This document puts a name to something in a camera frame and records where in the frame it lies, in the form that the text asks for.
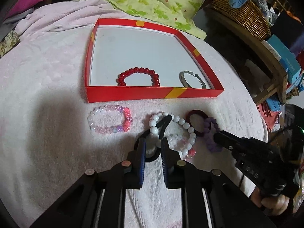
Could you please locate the small pink clear bead bracelet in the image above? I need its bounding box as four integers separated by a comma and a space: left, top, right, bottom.
167, 134, 197, 161

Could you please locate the black hair tie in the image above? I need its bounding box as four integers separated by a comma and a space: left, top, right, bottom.
134, 114, 173, 163

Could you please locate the white bead bracelet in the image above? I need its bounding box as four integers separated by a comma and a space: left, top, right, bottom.
148, 112, 198, 159

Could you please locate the maroon hair tie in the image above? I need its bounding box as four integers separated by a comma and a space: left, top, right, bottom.
185, 109, 210, 138

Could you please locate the purple bead bracelet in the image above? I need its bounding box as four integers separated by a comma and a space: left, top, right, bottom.
202, 116, 224, 153

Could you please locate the large pink clear bead bracelet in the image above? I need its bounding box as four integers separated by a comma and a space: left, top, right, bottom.
87, 104, 132, 134

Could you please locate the silver metal bangle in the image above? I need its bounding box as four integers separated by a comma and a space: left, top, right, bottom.
179, 70, 207, 89

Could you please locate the red bead bracelet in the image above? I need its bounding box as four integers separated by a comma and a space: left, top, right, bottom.
116, 66, 161, 87

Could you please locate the person's right hand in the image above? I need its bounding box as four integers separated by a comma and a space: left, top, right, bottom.
250, 187, 290, 216

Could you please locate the wooden shelf rack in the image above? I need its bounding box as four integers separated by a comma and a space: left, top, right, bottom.
204, 7, 287, 105

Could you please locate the pale pink bed blanket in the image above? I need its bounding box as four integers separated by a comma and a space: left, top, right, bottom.
1, 0, 268, 227

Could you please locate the blue cardboard box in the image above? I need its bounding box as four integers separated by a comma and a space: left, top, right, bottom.
267, 35, 303, 92

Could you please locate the red cardboard box lid tray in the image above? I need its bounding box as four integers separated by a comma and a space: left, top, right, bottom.
85, 19, 224, 103

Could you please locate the wicker basket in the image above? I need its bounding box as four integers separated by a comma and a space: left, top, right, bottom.
211, 0, 271, 41

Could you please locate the small patterned fabric pouch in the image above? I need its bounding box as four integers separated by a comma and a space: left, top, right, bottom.
0, 30, 20, 57

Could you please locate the grey bed sheet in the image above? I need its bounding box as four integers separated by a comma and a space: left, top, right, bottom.
0, 8, 34, 41

